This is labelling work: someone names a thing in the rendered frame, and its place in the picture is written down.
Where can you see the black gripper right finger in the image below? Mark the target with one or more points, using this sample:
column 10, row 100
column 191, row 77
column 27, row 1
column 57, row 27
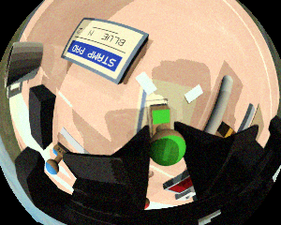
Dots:
column 207, row 155

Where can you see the cream and blue stamp pad tin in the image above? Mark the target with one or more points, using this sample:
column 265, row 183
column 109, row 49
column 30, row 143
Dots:
column 106, row 48

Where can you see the red ink pad in grey tray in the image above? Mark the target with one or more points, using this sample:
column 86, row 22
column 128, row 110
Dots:
column 179, row 183

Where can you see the tan flat board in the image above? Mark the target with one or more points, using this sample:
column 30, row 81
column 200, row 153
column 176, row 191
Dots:
column 258, row 120

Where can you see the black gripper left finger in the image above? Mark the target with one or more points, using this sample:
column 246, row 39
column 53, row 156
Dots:
column 128, row 166

